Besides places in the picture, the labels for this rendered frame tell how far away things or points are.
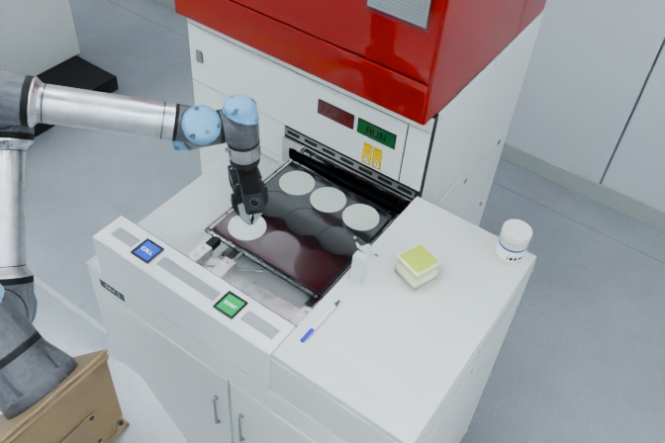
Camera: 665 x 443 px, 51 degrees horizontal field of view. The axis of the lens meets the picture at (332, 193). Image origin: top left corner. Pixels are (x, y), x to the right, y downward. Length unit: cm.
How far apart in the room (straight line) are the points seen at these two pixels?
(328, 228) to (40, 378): 81
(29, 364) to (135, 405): 33
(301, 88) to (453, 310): 73
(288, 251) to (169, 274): 31
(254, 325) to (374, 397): 31
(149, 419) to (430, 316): 65
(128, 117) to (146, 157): 208
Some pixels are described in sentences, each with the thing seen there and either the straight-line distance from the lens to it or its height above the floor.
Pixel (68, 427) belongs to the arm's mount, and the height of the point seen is 98.
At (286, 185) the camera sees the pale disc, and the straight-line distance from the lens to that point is 194.
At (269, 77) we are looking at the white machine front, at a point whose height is 112.
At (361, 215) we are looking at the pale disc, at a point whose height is 90.
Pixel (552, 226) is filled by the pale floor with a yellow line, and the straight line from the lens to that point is 332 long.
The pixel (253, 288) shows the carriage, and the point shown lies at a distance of 172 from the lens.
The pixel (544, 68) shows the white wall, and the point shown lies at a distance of 328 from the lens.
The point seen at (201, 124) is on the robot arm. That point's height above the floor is 139.
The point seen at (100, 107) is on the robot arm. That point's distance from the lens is 138.
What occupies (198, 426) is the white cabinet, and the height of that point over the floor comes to 36.
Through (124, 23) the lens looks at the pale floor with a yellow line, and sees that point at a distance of 451.
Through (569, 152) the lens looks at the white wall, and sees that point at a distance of 344.
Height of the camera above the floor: 222
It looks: 44 degrees down
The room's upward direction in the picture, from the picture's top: 5 degrees clockwise
